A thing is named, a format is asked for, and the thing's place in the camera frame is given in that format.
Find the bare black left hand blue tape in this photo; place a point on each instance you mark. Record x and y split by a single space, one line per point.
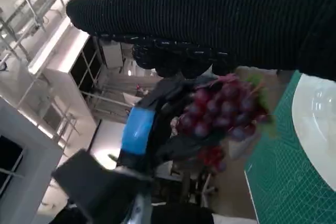
139 129

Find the green cutting mat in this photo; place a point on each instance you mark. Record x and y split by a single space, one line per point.
275 182

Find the bunch of purple toy grapes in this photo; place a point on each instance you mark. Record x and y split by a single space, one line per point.
220 111

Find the white plate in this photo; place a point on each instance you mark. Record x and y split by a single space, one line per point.
317 129

